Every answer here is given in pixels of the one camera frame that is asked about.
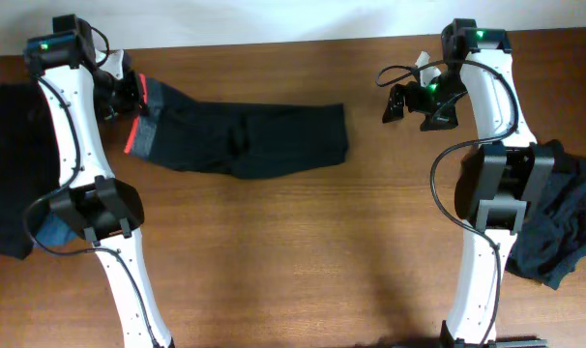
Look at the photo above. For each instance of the black leggings red waistband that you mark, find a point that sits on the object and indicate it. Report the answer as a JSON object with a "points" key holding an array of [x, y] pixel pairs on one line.
{"points": [[243, 140]]}

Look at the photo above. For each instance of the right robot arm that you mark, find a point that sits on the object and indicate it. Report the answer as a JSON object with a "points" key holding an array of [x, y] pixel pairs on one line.
{"points": [[500, 183]]}

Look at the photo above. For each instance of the folded blue jeans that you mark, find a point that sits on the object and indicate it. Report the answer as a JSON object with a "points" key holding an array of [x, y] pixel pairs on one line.
{"points": [[54, 232]]}

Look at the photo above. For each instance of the folded black garment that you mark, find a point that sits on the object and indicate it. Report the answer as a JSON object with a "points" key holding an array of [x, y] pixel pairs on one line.
{"points": [[29, 166]]}

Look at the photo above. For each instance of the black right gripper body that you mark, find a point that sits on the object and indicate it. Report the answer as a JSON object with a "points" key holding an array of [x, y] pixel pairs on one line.
{"points": [[414, 102]]}

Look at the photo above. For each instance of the crumpled black garment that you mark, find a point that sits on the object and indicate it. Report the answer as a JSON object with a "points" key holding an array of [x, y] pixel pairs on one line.
{"points": [[553, 240]]}

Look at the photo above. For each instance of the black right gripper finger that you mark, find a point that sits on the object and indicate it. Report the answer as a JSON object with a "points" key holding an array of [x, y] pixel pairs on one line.
{"points": [[442, 121], [395, 107]]}

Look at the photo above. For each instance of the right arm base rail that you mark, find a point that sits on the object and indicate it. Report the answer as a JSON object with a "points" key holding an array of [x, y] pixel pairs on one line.
{"points": [[516, 342]]}

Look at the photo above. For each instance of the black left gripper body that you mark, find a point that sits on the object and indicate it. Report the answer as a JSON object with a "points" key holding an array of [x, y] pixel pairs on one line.
{"points": [[130, 92]]}

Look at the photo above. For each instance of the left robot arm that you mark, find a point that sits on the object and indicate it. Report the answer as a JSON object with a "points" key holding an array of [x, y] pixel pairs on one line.
{"points": [[84, 87]]}

